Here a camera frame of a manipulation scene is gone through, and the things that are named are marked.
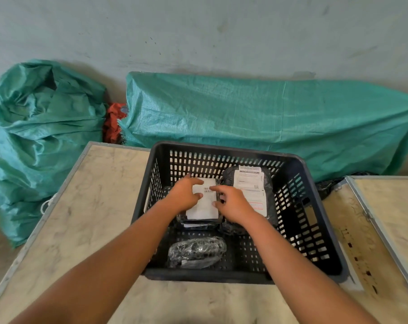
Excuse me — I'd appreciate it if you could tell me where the person's right hand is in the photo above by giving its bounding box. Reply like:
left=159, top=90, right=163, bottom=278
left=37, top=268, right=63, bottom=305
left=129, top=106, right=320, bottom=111
left=209, top=185, right=259, bottom=225

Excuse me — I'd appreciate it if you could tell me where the person's left hand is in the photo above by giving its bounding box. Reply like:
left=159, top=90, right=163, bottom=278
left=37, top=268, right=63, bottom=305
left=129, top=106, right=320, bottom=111
left=163, top=173, right=205, bottom=215

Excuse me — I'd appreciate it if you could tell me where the black parcel with white slip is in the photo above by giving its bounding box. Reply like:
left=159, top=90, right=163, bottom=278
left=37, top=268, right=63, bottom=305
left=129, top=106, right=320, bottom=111
left=175, top=178, right=225, bottom=231

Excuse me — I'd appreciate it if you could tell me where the person's right forearm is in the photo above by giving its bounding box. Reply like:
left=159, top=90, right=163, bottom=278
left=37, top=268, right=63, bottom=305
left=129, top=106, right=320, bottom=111
left=236, top=212, right=381, bottom=324

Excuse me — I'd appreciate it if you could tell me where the person's left forearm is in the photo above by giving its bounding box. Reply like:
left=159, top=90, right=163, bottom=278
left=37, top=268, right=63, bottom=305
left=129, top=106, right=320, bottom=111
left=8, top=198, right=186, bottom=324

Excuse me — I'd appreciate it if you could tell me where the black parcel with printed label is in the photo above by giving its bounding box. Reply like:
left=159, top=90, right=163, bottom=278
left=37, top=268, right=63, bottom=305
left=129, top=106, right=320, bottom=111
left=220, top=165, right=279, bottom=236

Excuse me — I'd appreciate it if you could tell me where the small black plastic-wrapped parcel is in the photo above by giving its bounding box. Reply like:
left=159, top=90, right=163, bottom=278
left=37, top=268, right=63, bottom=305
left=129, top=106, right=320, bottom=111
left=167, top=236, right=228, bottom=270

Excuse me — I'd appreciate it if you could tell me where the long green woven sack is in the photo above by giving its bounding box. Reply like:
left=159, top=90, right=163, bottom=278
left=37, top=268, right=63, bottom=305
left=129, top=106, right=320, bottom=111
left=118, top=71, right=408, bottom=183

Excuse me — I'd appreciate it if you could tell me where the black perforated plastic crate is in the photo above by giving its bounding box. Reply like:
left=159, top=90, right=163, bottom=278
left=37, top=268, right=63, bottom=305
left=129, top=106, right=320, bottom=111
left=131, top=142, right=350, bottom=285

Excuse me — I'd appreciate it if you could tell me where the red cloth bag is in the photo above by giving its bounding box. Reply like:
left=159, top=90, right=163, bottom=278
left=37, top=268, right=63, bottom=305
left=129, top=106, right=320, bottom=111
left=103, top=103, right=127, bottom=144

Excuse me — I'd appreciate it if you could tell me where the large marble-pattern metal-edged table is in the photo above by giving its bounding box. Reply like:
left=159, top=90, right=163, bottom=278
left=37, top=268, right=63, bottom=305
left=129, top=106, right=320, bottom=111
left=0, top=142, right=408, bottom=324

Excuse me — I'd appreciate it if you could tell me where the crumpled green woven sack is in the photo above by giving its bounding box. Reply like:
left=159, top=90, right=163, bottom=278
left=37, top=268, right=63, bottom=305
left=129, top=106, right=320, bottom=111
left=0, top=59, right=109, bottom=248

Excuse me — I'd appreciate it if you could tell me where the white cord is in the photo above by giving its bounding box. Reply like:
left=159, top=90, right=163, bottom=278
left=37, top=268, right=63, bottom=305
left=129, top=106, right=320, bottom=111
left=40, top=194, right=57, bottom=215

